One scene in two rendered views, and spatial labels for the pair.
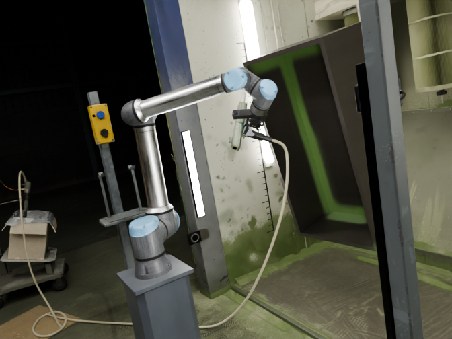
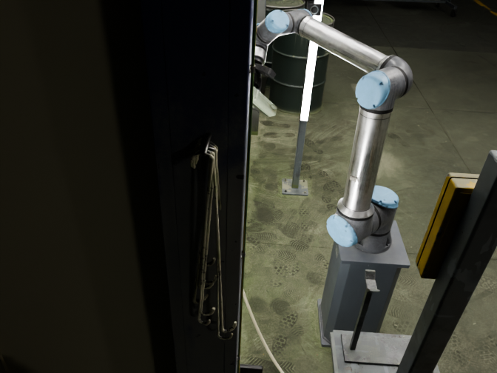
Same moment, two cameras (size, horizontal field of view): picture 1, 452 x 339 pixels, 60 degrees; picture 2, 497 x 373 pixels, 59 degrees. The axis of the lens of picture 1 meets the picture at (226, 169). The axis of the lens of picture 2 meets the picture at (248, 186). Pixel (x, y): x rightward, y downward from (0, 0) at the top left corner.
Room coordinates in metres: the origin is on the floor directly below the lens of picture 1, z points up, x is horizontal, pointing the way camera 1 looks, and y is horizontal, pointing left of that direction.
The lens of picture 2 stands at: (3.50, 0.76, 2.04)
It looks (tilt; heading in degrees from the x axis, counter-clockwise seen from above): 36 degrees down; 211
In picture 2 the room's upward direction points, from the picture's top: 3 degrees clockwise
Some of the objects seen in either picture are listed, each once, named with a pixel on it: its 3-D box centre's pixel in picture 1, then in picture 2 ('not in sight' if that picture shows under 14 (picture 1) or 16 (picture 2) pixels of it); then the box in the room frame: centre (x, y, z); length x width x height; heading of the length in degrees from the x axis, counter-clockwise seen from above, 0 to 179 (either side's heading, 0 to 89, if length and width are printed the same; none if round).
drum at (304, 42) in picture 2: not in sight; (299, 62); (-0.45, -1.11, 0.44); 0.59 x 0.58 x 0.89; 44
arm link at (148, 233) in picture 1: (146, 235); (377, 209); (1.88, 0.45, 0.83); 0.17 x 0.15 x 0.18; 162
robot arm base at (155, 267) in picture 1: (151, 261); (372, 231); (1.88, 0.45, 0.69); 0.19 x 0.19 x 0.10
